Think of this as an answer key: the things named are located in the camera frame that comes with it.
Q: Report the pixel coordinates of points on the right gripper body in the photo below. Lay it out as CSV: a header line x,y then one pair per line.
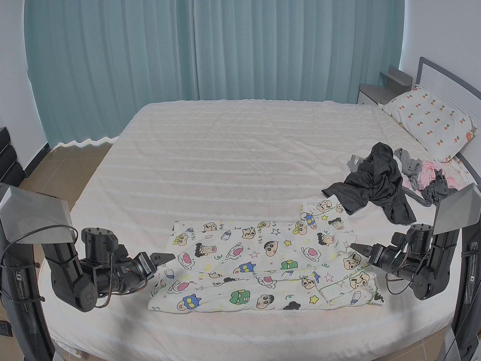
x,y
383,256

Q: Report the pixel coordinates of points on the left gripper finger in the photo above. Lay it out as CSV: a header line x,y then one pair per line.
x,y
161,258

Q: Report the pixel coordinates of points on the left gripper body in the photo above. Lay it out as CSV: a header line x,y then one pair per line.
x,y
144,265

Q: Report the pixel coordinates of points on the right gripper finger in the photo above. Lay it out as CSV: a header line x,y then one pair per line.
x,y
363,249

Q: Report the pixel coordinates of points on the white printed pyjama top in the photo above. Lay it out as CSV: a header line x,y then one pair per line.
x,y
263,261

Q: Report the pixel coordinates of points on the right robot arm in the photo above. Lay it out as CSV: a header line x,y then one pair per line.
x,y
436,261

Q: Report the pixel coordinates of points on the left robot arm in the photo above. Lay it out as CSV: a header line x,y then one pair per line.
x,y
67,269

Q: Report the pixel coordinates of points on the bed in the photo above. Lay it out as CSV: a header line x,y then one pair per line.
x,y
225,164

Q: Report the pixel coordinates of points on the black garment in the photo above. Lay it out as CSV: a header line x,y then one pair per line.
x,y
379,182

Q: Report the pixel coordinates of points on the dark grey garment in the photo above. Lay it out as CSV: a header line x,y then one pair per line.
x,y
437,190

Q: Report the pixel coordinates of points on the small grey garment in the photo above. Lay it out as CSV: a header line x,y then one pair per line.
x,y
354,160

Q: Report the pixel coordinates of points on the pale grey garment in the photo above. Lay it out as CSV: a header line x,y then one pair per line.
x,y
410,167

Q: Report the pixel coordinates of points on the white printed pillow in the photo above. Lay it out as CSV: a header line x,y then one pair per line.
x,y
432,120

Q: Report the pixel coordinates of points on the small black box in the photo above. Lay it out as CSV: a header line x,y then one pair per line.
x,y
4,329

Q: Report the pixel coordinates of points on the grey bedside table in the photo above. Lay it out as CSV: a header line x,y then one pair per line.
x,y
377,92

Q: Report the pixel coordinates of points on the black chest of drawers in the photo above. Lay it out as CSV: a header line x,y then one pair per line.
x,y
7,160

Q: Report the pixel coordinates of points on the blue-green curtain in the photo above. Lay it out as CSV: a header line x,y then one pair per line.
x,y
293,36
112,51

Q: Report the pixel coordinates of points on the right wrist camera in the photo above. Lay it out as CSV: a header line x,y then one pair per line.
x,y
398,239

